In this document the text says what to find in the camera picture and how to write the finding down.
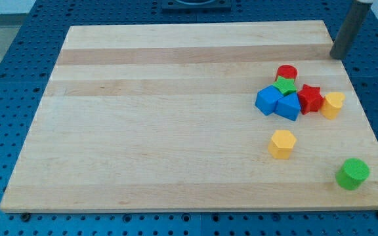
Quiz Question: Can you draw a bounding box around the yellow hexagon block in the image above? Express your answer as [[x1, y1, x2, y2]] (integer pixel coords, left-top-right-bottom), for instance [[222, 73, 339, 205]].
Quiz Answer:
[[268, 130, 297, 160]]

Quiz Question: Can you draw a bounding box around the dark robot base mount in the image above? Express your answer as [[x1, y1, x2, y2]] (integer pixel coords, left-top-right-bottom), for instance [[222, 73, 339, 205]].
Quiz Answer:
[[159, 0, 232, 12]]

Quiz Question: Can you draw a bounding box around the blue triangular block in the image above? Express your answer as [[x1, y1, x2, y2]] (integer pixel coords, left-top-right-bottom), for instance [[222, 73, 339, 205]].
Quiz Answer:
[[274, 93, 301, 121]]

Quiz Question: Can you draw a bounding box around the wooden board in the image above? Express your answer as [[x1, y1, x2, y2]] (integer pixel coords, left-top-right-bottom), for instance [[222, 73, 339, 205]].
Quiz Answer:
[[0, 20, 378, 213]]

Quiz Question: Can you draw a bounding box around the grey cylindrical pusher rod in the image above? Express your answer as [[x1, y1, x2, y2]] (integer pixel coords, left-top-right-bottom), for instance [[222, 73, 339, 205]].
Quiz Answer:
[[329, 0, 373, 60]]

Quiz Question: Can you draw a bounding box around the yellow heart block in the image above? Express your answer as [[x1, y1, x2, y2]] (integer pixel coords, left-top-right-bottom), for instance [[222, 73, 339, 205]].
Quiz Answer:
[[320, 92, 345, 120]]

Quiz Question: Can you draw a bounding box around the red cylinder block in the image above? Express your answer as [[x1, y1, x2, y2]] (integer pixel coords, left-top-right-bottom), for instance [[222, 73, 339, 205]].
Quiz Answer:
[[274, 64, 298, 81]]

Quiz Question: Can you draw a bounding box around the green cylinder block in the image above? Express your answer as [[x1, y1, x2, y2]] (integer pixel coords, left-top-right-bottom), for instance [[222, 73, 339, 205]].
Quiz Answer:
[[335, 158, 370, 191]]

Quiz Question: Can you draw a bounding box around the red star block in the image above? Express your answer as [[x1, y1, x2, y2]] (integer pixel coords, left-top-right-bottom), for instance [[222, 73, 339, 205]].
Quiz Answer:
[[297, 84, 324, 115]]

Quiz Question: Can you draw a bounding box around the blue cube block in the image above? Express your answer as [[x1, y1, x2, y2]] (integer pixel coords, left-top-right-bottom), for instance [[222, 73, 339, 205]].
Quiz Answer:
[[255, 85, 284, 115]]

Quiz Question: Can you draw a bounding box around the green star block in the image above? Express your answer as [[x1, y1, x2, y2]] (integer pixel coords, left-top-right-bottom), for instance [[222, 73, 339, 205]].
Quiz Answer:
[[272, 76, 297, 96]]

